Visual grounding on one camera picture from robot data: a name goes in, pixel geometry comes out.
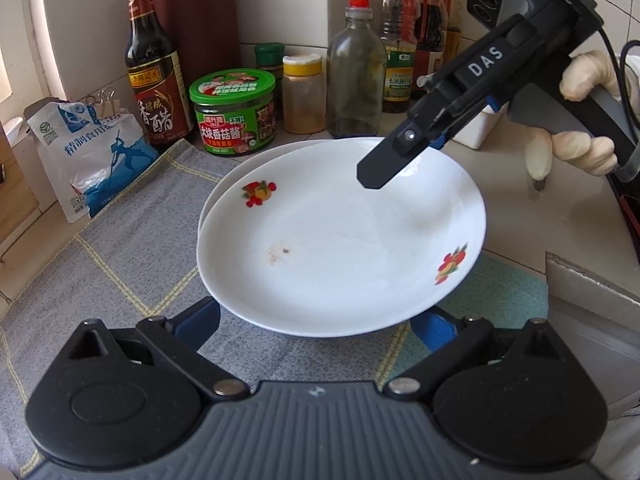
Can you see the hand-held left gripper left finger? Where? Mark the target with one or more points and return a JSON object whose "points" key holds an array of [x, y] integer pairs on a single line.
{"points": [[197, 322]]}

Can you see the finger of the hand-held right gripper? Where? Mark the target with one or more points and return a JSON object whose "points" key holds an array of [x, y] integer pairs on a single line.
{"points": [[385, 165]]}

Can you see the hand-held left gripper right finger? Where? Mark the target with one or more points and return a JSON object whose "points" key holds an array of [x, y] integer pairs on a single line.
{"points": [[435, 330]]}

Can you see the stained white plate fruit print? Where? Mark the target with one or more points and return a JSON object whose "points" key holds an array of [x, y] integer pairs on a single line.
{"points": [[340, 240]]}

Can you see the large white plate fruit print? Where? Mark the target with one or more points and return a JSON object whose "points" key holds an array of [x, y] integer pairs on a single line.
{"points": [[209, 204]]}

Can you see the person's right hand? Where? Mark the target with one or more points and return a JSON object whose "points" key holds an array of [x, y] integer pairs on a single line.
{"points": [[585, 75]]}

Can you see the cooking oil bottle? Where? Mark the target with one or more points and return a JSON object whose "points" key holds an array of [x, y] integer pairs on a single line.
{"points": [[452, 10], [400, 70], [430, 25]]}

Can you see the clear glass bottle red cap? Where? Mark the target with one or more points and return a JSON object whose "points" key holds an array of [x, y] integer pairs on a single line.
{"points": [[357, 75]]}

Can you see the grey checked dish towel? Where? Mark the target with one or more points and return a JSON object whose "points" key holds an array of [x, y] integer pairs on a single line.
{"points": [[125, 260]]}

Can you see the white plastic container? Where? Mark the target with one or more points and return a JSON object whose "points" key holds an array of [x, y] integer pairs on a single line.
{"points": [[480, 130]]}

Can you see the yellow cap spice bottle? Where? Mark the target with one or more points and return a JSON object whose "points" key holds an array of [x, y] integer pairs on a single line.
{"points": [[302, 100]]}

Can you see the green lid sauce jar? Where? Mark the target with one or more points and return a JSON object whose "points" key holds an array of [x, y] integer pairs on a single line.
{"points": [[232, 120]]}

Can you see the green cap spice bottle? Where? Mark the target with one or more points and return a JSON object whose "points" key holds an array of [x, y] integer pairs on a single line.
{"points": [[269, 55]]}

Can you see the white and blue salt bag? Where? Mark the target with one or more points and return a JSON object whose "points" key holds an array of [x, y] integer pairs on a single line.
{"points": [[90, 160]]}

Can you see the dark red knife block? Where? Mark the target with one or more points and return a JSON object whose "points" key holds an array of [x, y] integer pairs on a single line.
{"points": [[200, 25]]}

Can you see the binder clip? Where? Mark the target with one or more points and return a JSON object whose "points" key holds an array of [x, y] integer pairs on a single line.
{"points": [[110, 102], [94, 102]]}

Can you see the dark vinegar bottle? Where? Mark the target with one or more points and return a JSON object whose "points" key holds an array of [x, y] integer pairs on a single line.
{"points": [[150, 60]]}

